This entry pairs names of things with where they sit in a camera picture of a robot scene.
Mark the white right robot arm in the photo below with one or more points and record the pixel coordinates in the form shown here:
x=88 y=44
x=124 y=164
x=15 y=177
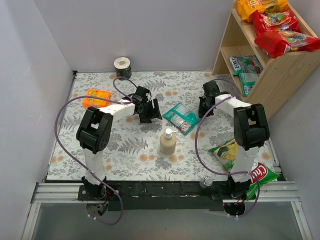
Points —
x=251 y=130

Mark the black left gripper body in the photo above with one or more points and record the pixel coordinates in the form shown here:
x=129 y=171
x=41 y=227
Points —
x=149 y=110

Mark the orange candy bag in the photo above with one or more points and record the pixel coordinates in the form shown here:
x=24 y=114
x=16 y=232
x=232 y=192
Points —
x=246 y=8

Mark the red candy bag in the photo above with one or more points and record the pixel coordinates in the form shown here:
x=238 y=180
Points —
x=276 y=43
x=275 y=21

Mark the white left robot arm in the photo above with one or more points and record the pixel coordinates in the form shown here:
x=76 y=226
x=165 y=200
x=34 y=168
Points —
x=95 y=128

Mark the teal candy bag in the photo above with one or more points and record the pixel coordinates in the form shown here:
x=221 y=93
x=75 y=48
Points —
x=182 y=118

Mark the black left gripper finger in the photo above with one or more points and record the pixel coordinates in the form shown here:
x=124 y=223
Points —
x=156 y=110
x=146 y=115

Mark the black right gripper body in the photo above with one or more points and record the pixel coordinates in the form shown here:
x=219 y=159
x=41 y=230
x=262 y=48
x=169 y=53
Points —
x=204 y=107

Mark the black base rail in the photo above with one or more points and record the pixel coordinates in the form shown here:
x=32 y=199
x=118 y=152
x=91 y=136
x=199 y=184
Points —
x=162 y=195

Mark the beige pump soap bottle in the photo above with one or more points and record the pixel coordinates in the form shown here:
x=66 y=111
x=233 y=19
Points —
x=168 y=141

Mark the green cassava chips bag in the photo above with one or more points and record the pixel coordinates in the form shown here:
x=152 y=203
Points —
x=260 y=175

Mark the floral table mat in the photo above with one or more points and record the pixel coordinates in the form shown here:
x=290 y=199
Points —
x=133 y=151

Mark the wooden shelf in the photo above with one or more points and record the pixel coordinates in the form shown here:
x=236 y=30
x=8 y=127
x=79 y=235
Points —
x=281 y=77

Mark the teal Fox's bag back side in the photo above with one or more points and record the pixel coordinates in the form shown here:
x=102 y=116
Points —
x=247 y=80

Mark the clear small bottle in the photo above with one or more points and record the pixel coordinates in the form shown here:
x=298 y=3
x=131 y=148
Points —
x=206 y=182

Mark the tape roll dark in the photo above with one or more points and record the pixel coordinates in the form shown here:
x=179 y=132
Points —
x=122 y=67

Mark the orange snack box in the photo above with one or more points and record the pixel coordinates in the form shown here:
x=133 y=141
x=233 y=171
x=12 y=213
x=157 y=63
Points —
x=96 y=98

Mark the Fox's candy bag front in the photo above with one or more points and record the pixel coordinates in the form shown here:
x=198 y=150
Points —
x=245 y=64

